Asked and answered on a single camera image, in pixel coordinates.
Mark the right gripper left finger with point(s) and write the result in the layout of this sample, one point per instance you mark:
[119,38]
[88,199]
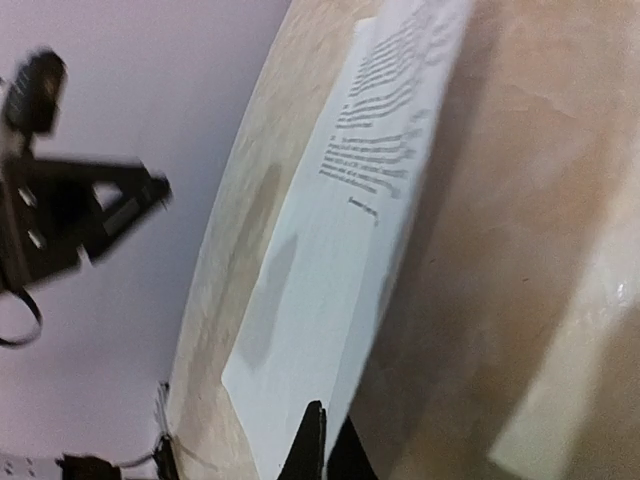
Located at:
[305,460]

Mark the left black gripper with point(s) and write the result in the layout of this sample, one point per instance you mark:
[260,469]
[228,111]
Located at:
[49,219]

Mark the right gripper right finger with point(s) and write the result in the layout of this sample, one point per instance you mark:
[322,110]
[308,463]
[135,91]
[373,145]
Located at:
[348,459]

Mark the printed paper stack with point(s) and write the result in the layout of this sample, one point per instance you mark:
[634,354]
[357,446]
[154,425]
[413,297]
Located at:
[339,237]

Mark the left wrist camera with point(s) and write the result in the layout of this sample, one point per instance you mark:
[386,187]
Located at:
[31,103]

